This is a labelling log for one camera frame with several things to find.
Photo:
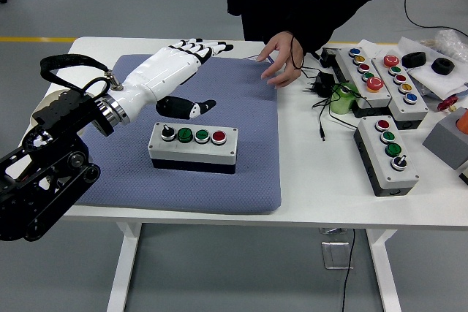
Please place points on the blue-grey textured mat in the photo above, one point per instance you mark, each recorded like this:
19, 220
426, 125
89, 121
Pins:
237, 118

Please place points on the grey five-button box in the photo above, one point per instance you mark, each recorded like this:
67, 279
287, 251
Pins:
417, 111
351, 67

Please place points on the clear floor plate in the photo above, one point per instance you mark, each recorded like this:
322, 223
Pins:
332, 253

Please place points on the grey block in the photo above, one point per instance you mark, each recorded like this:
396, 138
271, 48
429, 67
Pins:
444, 140

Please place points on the purple label card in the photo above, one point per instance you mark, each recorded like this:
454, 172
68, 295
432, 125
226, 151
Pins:
270, 60

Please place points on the grey four-control button box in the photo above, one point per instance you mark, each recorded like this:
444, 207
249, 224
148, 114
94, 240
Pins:
197, 153
373, 151

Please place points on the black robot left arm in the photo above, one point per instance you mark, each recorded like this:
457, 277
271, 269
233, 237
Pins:
36, 188

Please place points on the black power adapter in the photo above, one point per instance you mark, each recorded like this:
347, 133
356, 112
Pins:
324, 81

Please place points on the orange cylinder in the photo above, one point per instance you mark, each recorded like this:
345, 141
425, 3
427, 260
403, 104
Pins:
463, 122

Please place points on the person's left hand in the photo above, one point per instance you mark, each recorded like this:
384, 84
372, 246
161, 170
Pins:
289, 54

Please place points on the clear plastic bag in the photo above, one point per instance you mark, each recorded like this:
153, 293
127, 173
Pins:
451, 43

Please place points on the white table leg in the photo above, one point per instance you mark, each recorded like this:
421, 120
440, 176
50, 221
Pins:
124, 264
384, 272

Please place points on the small black device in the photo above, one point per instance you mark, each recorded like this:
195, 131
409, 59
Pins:
329, 54

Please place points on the green cylinder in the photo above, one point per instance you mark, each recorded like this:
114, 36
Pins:
340, 103

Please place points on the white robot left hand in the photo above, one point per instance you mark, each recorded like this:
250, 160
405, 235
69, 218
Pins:
161, 71

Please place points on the white paper sheet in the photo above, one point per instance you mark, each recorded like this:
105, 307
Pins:
431, 80

